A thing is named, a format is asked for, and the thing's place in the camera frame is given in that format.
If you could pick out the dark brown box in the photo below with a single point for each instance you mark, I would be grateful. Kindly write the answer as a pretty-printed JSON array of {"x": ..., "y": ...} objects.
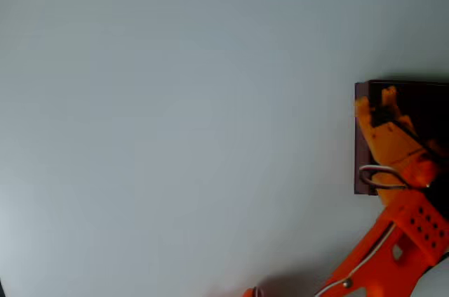
[{"x": 428, "y": 107}]

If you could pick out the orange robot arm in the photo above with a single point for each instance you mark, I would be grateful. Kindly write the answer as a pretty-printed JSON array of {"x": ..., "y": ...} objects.
[{"x": 393, "y": 241}]

